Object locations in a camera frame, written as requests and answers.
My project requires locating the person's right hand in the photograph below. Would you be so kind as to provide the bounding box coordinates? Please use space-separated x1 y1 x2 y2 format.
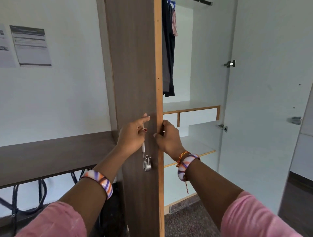
154 119 186 162

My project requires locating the person's left hand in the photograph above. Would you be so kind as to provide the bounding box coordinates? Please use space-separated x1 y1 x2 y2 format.
116 113 151 158

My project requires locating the pink floral striped garment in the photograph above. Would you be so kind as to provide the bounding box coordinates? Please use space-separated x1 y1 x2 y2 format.
170 0 179 37

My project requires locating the person's right forearm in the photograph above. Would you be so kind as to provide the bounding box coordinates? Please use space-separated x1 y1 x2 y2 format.
183 159 245 230

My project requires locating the person's left forearm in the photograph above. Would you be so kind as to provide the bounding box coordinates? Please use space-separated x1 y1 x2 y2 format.
59 146 130 220

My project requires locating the striped white purple bangle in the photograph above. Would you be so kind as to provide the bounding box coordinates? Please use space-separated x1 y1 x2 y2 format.
176 153 201 182

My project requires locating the striped orange purple bangle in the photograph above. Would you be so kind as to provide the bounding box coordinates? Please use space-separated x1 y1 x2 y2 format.
81 169 114 200

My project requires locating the dark wooden desk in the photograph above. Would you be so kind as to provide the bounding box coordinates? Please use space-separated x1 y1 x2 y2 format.
0 131 118 235

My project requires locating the white notice with dark header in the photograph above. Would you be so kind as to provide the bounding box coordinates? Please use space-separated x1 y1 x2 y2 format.
10 25 52 67

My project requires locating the black looped strap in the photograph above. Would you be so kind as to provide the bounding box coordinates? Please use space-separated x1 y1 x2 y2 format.
10 178 50 230

